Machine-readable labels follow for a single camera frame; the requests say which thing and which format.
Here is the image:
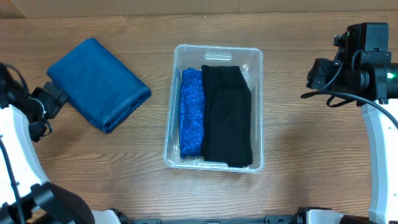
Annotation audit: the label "black cloth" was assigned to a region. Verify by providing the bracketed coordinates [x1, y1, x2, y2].
[202, 88, 253, 167]
[201, 65, 248, 95]

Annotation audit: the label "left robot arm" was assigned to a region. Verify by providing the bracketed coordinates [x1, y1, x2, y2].
[1, 64, 129, 224]

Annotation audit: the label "clear plastic container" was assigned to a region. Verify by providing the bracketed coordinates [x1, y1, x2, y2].
[163, 44, 264, 174]

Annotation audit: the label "teal towel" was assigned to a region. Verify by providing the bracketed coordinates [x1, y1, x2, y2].
[47, 38, 152, 134]

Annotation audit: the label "blue glitter cloth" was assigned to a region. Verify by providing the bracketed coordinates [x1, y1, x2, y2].
[178, 68, 205, 159]

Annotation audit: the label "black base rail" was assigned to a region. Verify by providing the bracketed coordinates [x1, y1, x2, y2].
[108, 207, 352, 224]

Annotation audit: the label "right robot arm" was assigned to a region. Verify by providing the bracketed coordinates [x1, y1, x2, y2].
[297, 22, 397, 223]

